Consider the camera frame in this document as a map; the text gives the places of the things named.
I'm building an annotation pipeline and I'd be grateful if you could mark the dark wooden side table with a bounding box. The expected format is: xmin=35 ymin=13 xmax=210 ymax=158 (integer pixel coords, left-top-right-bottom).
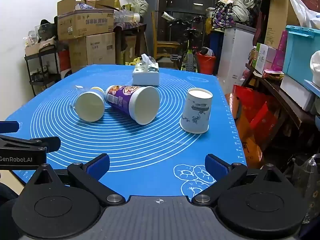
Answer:
xmin=246 ymin=64 xmax=320 ymax=132

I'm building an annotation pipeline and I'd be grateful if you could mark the red bucket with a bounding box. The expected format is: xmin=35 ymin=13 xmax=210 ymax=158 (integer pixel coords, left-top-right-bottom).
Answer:
xmin=196 ymin=51 xmax=217 ymax=75

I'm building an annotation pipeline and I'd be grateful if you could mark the black bag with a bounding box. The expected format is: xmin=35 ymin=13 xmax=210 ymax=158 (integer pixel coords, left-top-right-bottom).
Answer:
xmin=39 ymin=19 xmax=58 ymax=41

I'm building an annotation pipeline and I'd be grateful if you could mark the purple paper cup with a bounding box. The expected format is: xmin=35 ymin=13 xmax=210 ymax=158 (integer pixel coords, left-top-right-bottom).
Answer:
xmin=104 ymin=84 xmax=160 ymax=126

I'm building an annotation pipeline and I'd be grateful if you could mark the red paper bag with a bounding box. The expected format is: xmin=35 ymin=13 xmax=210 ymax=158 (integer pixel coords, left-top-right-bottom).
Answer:
xmin=225 ymin=84 xmax=278 ymax=168

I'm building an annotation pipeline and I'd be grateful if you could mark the plain white paper cup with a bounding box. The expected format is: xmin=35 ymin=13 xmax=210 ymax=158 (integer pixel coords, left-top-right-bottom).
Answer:
xmin=75 ymin=87 xmax=106 ymax=122

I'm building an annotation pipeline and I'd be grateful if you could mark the open printed cardboard box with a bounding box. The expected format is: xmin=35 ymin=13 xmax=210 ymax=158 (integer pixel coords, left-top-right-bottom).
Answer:
xmin=57 ymin=0 xmax=115 ymax=41

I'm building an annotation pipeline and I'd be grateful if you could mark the floral cloth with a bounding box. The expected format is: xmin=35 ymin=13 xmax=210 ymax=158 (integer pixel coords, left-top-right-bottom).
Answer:
xmin=212 ymin=0 xmax=237 ymax=32

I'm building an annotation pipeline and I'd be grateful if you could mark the flat white box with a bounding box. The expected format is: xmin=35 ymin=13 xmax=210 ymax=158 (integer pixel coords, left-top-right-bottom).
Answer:
xmin=280 ymin=75 xmax=316 ymax=112

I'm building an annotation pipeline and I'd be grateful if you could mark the green and white carton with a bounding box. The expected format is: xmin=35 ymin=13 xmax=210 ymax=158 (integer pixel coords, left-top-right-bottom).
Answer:
xmin=252 ymin=42 xmax=277 ymax=74

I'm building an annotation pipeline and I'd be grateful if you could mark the large brown cardboard box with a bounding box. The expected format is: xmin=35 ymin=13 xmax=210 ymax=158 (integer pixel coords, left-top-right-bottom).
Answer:
xmin=69 ymin=32 xmax=116 ymax=73

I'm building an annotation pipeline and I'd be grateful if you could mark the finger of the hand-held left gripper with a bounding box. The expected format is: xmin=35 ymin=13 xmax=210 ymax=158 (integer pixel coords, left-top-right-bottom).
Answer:
xmin=0 ymin=134 xmax=61 ymax=153
xmin=0 ymin=121 xmax=20 ymax=133

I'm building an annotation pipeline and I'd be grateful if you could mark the clear plastic cup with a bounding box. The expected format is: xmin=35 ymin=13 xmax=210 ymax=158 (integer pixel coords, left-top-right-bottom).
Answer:
xmin=71 ymin=85 xmax=87 ymax=109

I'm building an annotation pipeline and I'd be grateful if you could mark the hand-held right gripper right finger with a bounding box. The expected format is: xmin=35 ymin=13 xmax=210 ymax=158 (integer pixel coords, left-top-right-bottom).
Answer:
xmin=191 ymin=154 xmax=290 ymax=207

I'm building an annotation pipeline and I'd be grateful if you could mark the white tissue box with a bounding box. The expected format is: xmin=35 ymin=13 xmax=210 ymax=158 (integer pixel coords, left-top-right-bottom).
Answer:
xmin=132 ymin=54 xmax=160 ymax=87

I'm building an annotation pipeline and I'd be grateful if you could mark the blue silicone baking mat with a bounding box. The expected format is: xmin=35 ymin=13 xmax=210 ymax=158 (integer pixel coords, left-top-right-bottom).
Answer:
xmin=5 ymin=64 xmax=248 ymax=202

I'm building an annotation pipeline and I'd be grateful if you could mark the white plastic bag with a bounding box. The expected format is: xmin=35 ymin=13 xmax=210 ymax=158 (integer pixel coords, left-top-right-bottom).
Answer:
xmin=289 ymin=0 xmax=320 ymax=29

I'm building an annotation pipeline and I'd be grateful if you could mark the black metal shelf cart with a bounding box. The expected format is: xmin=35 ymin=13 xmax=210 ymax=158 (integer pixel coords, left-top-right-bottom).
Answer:
xmin=24 ymin=45 xmax=62 ymax=92

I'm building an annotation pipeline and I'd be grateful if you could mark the white chest freezer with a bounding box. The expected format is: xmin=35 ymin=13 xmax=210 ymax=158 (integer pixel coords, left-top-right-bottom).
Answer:
xmin=217 ymin=23 xmax=257 ymax=93

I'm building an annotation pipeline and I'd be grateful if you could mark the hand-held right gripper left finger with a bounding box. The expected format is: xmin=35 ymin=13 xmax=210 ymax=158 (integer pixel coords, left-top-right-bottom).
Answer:
xmin=25 ymin=153 xmax=126 ymax=207

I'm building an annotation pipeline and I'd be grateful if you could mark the tall brown cardboard box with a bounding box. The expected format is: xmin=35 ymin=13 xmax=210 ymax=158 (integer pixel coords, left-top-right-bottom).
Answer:
xmin=264 ymin=0 xmax=300 ymax=50

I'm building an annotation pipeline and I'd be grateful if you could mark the light blue storage box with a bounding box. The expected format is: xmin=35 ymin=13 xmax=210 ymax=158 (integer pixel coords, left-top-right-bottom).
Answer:
xmin=282 ymin=25 xmax=320 ymax=86

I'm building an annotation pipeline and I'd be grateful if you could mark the white ink-print paper cup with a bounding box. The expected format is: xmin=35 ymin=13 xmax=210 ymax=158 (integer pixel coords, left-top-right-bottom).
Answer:
xmin=179 ymin=87 xmax=213 ymax=134

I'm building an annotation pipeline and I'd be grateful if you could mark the bicycle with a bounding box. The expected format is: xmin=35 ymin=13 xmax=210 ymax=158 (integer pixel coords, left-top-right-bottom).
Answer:
xmin=160 ymin=11 xmax=208 ymax=73

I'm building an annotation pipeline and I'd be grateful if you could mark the wooden chair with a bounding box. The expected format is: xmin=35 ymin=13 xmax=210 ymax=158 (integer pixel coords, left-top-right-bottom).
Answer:
xmin=151 ymin=11 xmax=181 ymax=61

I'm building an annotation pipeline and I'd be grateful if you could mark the group of clear plastic bottles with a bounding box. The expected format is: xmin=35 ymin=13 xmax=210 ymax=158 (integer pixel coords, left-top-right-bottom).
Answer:
xmin=114 ymin=7 xmax=141 ymax=23

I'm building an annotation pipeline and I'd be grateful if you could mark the pink packet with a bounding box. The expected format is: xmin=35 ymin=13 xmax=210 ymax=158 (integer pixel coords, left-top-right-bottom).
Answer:
xmin=271 ymin=31 xmax=288 ymax=72

